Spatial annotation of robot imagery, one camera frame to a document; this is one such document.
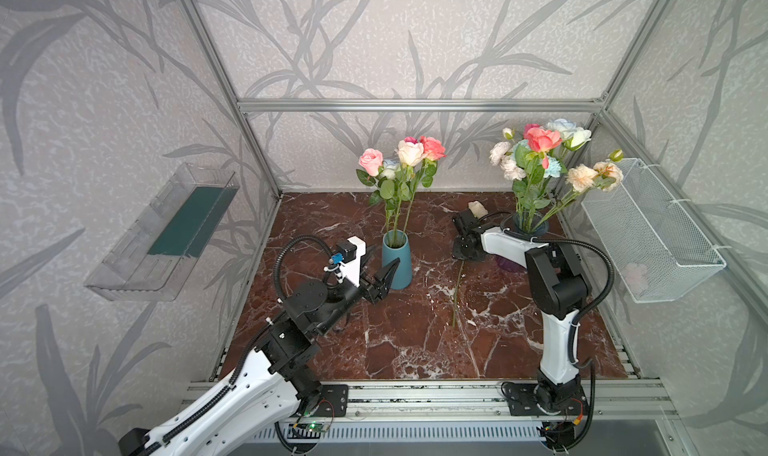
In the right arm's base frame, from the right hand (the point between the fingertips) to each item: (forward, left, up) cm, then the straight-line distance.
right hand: (462, 245), depth 103 cm
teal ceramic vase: (-12, +23, +18) cm, 31 cm away
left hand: (-23, +23, +34) cm, 47 cm away
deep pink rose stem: (+32, +18, +21) cm, 42 cm away
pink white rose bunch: (+13, -7, +4) cm, 16 cm away
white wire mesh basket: (-24, -33, +33) cm, 53 cm away
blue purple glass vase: (-5, -16, +19) cm, 26 cm away
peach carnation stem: (+7, -7, +35) cm, 36 cm away
